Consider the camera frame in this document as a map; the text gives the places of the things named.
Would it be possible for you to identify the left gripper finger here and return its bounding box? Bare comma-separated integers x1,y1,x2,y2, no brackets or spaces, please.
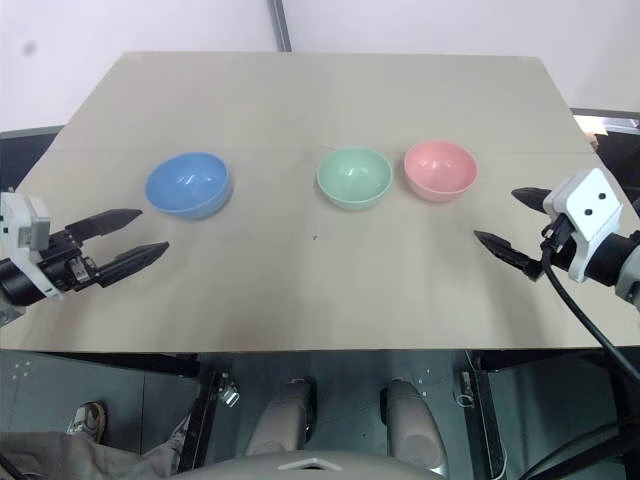
64,208,144,242
97,241,171,289

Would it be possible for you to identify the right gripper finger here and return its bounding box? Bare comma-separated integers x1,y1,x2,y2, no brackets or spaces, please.
511,186,554,215
473,229,535,275

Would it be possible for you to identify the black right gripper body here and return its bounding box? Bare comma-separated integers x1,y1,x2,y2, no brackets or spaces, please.
522,213,577,282

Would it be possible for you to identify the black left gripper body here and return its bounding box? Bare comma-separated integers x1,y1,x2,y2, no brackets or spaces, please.
37,227,105,297

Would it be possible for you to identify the blue plastic bowl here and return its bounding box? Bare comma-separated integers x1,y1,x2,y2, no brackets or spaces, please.
144,151,234,221

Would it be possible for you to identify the pink red plastic bowl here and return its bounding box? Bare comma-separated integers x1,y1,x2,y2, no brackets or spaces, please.
403,140,479,204

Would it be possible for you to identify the grey sneaker shoe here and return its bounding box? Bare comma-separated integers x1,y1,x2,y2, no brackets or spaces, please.
168,410,195,452
66,400,108,445

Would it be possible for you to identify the silver metal clamp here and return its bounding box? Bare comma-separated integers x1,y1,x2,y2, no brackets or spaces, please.
216,371,242,407

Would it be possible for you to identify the green plastic bowl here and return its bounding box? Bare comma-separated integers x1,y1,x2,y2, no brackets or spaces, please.
315,145,393,211

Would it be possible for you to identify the khaki trouser leg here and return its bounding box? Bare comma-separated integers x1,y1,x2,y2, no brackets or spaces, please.
0,429,177,480

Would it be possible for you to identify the grey right robot leg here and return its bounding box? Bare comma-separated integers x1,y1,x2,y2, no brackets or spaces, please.
379,377,450,472

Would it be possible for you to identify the grey robot leg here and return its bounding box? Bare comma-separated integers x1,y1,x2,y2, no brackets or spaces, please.
379,377,450,472
243,377,319,459

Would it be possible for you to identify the grey left robot leg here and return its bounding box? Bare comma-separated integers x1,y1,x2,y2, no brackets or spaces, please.
243,377,319,459

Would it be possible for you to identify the grey robot torso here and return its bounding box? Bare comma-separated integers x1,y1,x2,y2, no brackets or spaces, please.
188,448,454,480

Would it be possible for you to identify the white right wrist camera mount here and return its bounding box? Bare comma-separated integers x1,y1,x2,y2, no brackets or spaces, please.
542,168,624,284

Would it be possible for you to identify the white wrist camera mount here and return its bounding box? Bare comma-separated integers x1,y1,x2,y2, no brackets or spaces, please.
542,168,624,284
0,192,67,302

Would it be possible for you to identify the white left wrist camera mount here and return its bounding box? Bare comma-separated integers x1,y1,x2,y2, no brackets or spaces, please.
0,192,67,302

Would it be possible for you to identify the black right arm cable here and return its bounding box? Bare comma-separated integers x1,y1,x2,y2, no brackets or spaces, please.
539,219,640,384

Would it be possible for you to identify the black table leg frame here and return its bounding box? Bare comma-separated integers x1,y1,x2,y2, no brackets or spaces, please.
460,349,507,480
176,352,242,475

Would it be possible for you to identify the grey vertical post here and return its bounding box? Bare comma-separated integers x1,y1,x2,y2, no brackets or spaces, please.
269,0,293,53

